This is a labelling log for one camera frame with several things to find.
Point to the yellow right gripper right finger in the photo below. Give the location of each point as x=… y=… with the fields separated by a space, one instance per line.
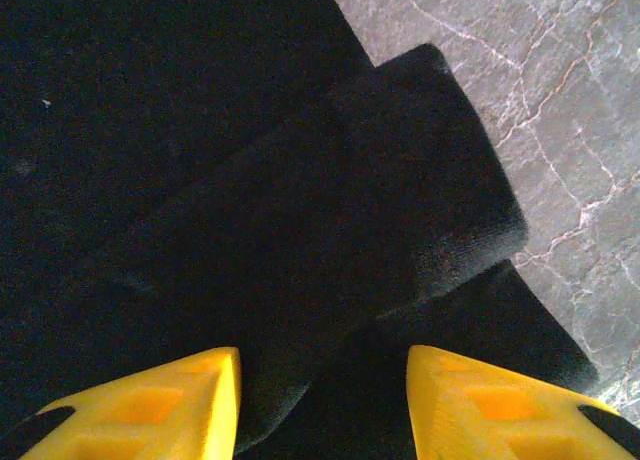
x=440 y=415

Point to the black t-shirt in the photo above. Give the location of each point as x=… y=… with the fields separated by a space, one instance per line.
x=200 y=180

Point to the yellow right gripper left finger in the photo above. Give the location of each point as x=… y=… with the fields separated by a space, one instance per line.
x=200 y=410

